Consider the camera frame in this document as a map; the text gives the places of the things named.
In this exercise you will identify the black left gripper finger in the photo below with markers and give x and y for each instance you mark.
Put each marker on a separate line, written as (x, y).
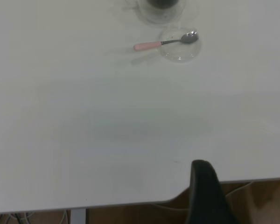
(206, 198)

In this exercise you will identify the clear double-walled glass cup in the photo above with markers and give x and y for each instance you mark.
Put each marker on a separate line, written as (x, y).
(161, 15)

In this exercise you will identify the white metal table leg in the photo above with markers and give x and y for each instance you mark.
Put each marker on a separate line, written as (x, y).
(78, 217)

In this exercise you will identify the clear glass saucer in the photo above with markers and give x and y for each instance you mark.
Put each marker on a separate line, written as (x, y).
(179, 52)

